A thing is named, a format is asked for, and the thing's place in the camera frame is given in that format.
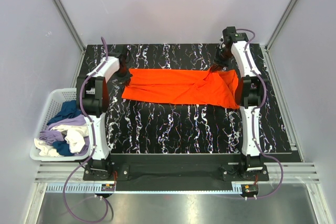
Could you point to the aluminium frame post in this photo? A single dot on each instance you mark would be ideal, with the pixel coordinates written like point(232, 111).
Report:
point(280, 25)
point(69, 24)

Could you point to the orange connector box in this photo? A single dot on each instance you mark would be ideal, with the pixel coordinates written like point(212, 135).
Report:
point(108, 187)
point(252, 188)

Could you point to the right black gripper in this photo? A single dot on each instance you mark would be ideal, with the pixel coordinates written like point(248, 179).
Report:
point(220, 61)

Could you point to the left orange connector box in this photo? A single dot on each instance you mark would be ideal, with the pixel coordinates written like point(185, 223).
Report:
point(108, 187)

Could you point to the lavender t shirt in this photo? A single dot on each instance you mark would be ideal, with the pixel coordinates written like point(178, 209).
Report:
point(52, 134)

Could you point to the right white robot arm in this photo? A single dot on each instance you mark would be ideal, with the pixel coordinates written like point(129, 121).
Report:
point(251, 92)

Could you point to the white plastic laundry basket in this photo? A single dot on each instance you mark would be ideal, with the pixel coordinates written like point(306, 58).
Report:
point(52, 106)

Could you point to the right orange connector box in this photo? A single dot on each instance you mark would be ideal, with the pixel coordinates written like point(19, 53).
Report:
point(252, 188)

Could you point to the navy blue t shirt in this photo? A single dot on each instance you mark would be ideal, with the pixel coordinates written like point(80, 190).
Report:
point(68, 110)

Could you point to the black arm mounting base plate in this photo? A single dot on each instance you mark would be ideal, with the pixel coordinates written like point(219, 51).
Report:
point(228, 167)

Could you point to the left aluminium frame post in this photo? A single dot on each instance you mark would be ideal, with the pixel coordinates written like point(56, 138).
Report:
point(69, 24)

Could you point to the black marble pattern mat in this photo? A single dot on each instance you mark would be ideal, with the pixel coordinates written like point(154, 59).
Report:
point(149, 128)

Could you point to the white slotted cable duct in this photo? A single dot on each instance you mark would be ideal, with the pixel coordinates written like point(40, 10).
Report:
point(121, 188)

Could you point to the white t shirt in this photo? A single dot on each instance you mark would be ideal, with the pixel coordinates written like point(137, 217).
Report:
point(71, 137)

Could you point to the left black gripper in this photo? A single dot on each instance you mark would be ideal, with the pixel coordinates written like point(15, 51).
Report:
point(124, 71)

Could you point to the right aluminium frame post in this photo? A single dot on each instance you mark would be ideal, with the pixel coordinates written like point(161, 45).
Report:
point(280, 25)

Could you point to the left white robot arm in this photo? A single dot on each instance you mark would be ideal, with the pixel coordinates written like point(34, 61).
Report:
point(93, 97)

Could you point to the orange t shirt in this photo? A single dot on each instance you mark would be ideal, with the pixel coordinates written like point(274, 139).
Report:
point(183, 87)

